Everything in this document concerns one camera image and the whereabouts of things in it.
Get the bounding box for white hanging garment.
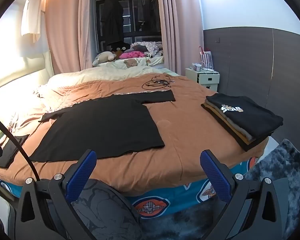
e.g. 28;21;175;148
21;0;44;43

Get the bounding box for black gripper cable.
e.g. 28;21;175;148
0;111;40;182

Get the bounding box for white padded headboard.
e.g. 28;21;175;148
0;51;53;93

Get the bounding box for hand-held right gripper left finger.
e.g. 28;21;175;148
17;149;98;240

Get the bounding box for teal printed bed sheet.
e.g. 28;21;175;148
0;155;265;220

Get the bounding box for striped gift bag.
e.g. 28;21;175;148
199;46;213;68

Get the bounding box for pink cloth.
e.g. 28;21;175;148
122;51;145;58

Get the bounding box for dark flat folded cloth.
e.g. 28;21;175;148
0;134;30;168

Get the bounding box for long dark hanging coat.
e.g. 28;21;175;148
101;0;124;46

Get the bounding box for beige plush toy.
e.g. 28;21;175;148
92;51;117;67

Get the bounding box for grey shag rug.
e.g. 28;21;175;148
140;139;300;240

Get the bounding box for white nightstand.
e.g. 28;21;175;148
185;67;220;92

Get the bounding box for black printed T-shirt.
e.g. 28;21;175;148
29;90;176;162

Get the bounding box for dark hanging garment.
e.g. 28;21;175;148
136;0;147;23
150;0;162;32

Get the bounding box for black plush toy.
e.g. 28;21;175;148
112;45;128;55

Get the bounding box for floral cloth pile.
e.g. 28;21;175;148
131;41;163;57

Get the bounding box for black coiled cable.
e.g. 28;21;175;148
141;74;177;90

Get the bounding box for person's grey patterned pants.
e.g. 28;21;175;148
72;179;142;240

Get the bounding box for pink curtain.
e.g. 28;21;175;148
155;0;204;77
45;0;92;74

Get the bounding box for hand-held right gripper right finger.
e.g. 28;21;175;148
199;149;290;240

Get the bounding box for brown blanket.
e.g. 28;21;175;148
0;72;269;195

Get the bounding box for stack of folded clothes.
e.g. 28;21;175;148
201;93;284;152

